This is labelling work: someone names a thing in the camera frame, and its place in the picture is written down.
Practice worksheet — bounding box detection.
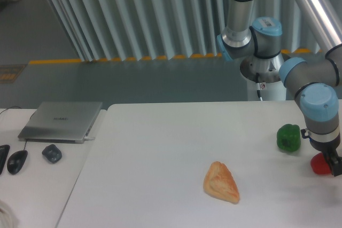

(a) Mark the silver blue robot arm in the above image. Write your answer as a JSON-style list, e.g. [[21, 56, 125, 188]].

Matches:
[[217, 0, 341, 176]]

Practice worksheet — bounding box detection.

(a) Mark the black keyboard edge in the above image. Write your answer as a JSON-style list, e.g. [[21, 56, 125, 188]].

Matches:
[[0, 144, 10, 175]]

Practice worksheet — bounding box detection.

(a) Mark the red bell pepper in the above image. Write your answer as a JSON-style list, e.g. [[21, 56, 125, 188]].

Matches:
[[310, 153, 331, 175]]

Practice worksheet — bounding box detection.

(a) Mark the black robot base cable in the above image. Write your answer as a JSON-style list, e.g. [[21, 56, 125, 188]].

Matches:
[[254, 72, 263, 101]]

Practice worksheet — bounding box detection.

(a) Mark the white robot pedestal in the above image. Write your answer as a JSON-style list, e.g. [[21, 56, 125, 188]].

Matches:
[[240, 53, 286, 101]]

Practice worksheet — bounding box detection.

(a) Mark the black computer mouse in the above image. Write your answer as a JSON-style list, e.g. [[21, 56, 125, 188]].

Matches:
[[7, 150, 28, 175]]

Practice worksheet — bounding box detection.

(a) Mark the golden triangular pastry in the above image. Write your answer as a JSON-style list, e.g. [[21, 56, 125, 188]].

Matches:
[[203, 161, 240, 204]]

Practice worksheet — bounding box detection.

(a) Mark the dark grey small controller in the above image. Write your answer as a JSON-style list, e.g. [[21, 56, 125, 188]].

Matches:
[[42, 144, 63, 164]]

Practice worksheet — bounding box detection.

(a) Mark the green bell pepper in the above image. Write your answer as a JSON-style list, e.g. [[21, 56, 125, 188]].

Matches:
[[276, 124, 301, 152]]

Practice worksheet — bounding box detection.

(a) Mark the white laptop plug cable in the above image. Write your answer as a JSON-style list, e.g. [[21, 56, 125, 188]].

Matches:
[[84, 109, 105, 141]]

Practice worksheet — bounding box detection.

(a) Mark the black mouse cable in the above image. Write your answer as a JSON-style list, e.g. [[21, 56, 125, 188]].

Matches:
[[0, 106, 41, 152]]

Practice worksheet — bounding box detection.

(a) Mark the corrugated grey folding screen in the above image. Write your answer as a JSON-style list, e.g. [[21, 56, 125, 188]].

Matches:
[[33, 0, 342, 62]]

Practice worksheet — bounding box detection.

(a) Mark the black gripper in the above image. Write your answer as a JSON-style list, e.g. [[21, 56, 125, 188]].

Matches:
[[300, 128, 342, 177]]

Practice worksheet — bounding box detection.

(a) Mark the silver closed laptop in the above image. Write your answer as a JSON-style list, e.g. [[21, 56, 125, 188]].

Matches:
[[18, 101, 102, 143]]

